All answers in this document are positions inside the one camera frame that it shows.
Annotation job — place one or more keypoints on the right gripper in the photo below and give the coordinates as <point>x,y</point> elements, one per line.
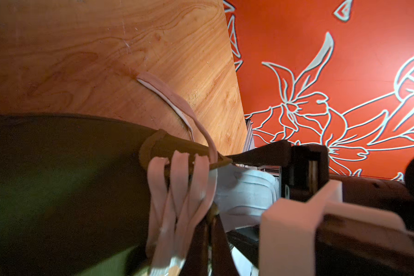
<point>301,171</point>

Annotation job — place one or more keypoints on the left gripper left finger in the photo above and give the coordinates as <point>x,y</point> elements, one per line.
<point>196,263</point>

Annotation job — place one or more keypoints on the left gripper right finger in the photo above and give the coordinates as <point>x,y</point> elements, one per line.
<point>222,260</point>

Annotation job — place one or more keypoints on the grey insole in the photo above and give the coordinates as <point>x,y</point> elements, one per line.
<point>242,196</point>

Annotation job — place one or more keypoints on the green shoe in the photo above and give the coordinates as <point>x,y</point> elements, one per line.
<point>90,195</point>

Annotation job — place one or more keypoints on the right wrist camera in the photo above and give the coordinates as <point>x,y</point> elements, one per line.
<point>326,236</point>

